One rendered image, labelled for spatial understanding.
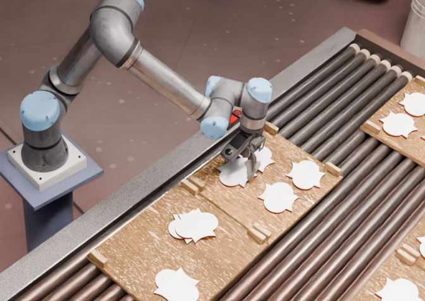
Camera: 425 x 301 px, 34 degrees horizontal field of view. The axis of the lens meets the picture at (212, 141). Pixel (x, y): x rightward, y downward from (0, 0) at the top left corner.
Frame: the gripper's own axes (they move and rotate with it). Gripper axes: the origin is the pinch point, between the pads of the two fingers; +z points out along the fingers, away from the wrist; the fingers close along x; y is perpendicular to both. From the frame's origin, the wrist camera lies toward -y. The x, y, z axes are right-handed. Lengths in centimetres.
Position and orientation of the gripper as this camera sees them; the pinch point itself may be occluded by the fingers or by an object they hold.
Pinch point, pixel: (236, 172)
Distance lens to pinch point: 230.3
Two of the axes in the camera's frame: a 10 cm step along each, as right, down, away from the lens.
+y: 6.5, -4.3, 6.3
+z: -1.4, 7.4, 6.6
